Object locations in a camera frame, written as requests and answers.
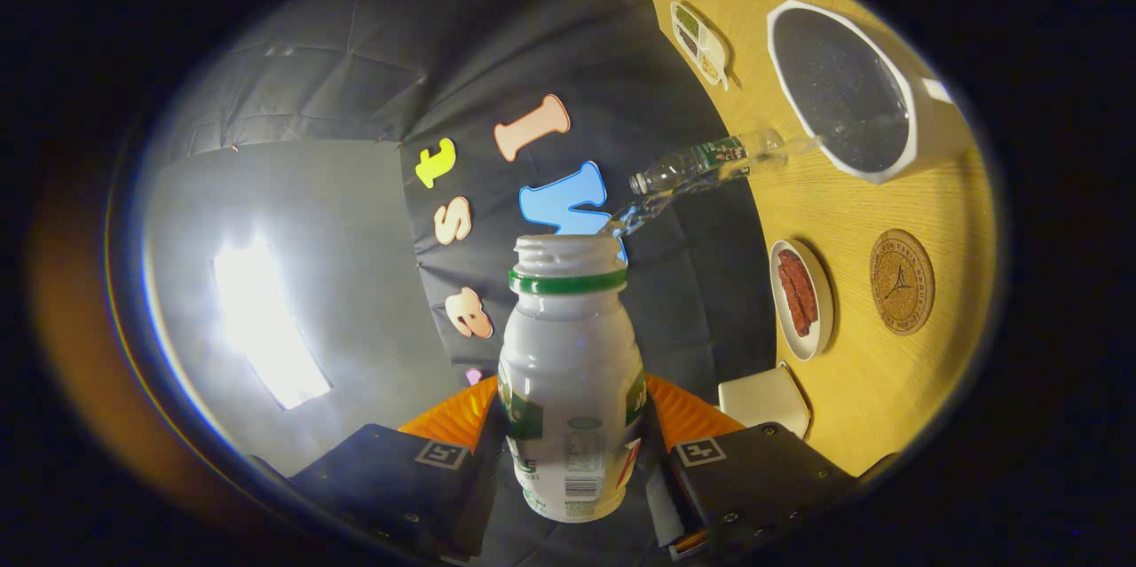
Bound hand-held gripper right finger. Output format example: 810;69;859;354
643;372;860;561

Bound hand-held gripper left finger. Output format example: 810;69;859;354
253;374;511;563

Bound white juice bottle green label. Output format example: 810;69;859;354
497;234;646;524

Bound round cork coaster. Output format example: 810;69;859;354
870;229;936;336

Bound white cup dark inside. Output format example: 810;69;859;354
767;0;977;185

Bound clear plastic water bottle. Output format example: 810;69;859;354
628;129;791;195

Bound cream white toaster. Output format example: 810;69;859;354
717;363;811;439

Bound round white plate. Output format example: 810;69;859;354
769;239;835;362

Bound red sausage strips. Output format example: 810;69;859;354
777;249;819;338

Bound bright ceiling light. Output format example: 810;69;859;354
213;234;334;411

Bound wooden table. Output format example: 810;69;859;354
621;0;997;477

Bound black backdrop cloth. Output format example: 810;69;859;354
164;0;777;567

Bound white divided dish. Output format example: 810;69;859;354
670;1;731;91

